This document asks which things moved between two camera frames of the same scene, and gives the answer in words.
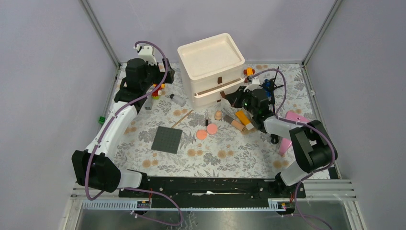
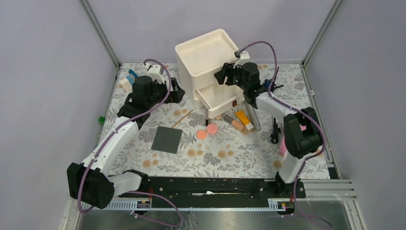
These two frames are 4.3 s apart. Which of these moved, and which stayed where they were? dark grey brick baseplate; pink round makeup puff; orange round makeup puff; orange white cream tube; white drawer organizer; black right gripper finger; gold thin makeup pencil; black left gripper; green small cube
Moved: black right gripper finger; black left gripper; white drawer organizer
Stayed: dark grey brick baseplate; gold thin makeup pencil; green small cube; orange round makeup puff; pink round makeup puff; orange white cream tube
